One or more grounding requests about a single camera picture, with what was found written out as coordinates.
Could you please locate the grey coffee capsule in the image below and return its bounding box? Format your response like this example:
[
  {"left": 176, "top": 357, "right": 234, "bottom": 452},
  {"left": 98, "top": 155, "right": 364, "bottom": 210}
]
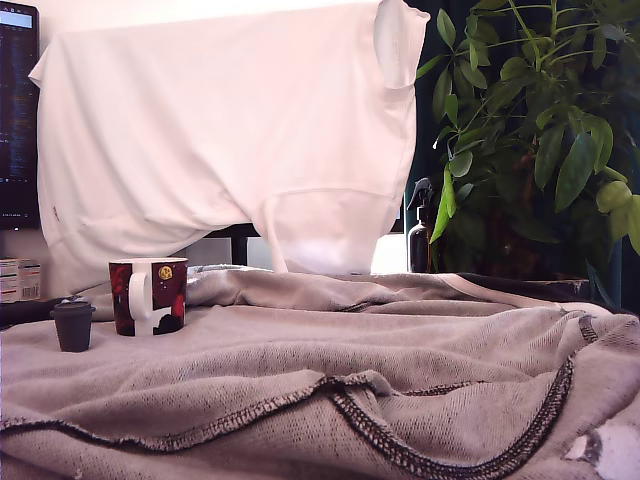
[{"left": 49, "top": 301, "right": 97, "bottom": 353}]

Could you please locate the black monitor stand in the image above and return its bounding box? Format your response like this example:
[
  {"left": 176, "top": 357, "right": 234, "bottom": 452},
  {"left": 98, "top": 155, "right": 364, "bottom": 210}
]
[{"left": 198, "top": 222, "right": 274, "bottom": 274}]

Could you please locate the black spray bottle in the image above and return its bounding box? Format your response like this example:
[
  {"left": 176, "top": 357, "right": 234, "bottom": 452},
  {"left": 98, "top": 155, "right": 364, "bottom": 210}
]
[{"left": 405, "top": 177, "right": 437, "bottom": 274}]

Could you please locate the pale blue towel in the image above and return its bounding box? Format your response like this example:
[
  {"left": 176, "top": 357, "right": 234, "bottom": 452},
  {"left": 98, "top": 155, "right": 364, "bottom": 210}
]
[{"left": 185, "top": 262, "right": 274, "bottom": 290}]

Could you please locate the white t-shirt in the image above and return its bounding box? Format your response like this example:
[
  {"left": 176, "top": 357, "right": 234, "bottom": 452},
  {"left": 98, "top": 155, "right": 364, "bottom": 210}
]
[{"left": 28, "top": 0, "right": 432, "bottom": 301}]

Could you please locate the grey knitted blanket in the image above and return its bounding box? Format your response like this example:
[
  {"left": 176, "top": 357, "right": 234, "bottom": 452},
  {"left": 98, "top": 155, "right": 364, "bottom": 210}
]
[{"left": 0, "top": 269, "right": 640, "bottom": 480}]

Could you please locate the green leafy house plant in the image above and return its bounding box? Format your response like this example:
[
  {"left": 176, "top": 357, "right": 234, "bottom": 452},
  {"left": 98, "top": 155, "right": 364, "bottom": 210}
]
[{"left": 414, "top": 0, "right": 640, "bottom": 301}]

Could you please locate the white labelled cardboard box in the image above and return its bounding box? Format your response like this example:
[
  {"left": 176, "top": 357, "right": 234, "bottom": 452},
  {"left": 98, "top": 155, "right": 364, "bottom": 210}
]
[{"left": 0, "top": 256, "right": 44, "bottom": 304}]

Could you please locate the black computer monitor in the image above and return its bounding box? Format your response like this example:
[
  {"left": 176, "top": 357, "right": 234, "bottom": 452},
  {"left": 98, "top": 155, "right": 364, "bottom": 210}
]
[{"left": 0, "top": 0, "right": 41, "bottom": 232}]

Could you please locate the red coffee cup white handle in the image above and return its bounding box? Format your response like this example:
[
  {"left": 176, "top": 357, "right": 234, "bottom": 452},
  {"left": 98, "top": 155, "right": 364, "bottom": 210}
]
[{"left": 108, "top": 257, "right": 190, "bottom": 337}]

